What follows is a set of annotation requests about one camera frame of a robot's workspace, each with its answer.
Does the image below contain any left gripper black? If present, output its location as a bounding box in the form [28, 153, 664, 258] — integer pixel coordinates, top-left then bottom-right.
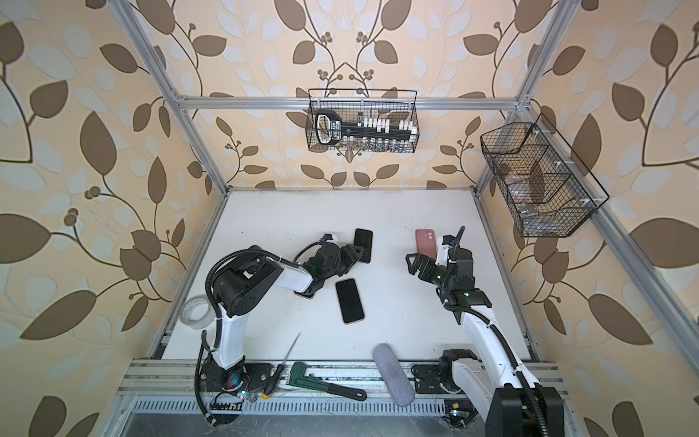
[323, 242, 367, 282]

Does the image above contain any blue phone black screen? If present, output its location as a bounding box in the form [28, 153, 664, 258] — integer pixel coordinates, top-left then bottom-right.
[354, 229, 373, 264]

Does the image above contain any pink phone case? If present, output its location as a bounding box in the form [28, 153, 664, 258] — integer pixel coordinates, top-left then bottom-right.
[415, 229, 438, 260]

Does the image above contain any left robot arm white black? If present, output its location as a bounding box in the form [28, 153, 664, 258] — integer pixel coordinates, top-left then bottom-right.
[194, 234, 364, 427]

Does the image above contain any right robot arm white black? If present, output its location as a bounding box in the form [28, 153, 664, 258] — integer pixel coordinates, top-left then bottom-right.
[405, 234, 564, 436]

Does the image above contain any middle phone in pink case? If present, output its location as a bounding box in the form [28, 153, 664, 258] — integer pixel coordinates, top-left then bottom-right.
[335, 279, 365, 324]

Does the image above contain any phone in pink case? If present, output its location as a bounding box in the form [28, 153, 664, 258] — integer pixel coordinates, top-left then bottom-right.
[335, 279, 365, 324]
[294, 288, 317, 300]

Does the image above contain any left phone in pink case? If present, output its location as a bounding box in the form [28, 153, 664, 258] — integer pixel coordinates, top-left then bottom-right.
[294, 288, 317, 300]

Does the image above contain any grey oblong pouch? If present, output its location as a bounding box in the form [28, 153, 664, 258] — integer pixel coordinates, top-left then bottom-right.
[372, 343, 415, 407]

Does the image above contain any green pipe wrench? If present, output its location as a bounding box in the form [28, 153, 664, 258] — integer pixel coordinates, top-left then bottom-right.
[288, 362, 368, 402]

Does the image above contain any white tape roll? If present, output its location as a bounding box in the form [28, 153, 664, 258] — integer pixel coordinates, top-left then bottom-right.
[178, 295, 215, 330]

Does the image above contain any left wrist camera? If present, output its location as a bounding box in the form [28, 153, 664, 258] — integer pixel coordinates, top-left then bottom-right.
[320, 233, 338, 244]

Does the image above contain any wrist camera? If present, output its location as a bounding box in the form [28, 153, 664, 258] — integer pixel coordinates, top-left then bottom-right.
[436, 235, 455, 267]
[320, 233, 338, 244]

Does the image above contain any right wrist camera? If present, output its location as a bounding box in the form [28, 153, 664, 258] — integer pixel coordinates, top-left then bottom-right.
[436, 235, 455, 267]

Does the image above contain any black socket set rail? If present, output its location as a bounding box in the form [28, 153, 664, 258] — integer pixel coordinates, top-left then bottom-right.
[311, 109, 420, 146]

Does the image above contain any black wire basket back wall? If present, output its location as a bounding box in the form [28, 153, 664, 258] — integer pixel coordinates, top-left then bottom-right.
[305, 87, 420, 154]

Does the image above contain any black wire basket wall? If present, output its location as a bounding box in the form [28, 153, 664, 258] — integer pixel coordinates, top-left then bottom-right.
[480, 114, 609, 238]
[305, 87, 420, 154]

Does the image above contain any screwdriver black yellow handle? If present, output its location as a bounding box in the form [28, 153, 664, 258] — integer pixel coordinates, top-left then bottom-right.
[261, 333, 300, 400]

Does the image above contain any black wire basket right wall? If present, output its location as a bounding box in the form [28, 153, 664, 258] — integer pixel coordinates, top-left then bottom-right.
[480, 114, 609, 238]

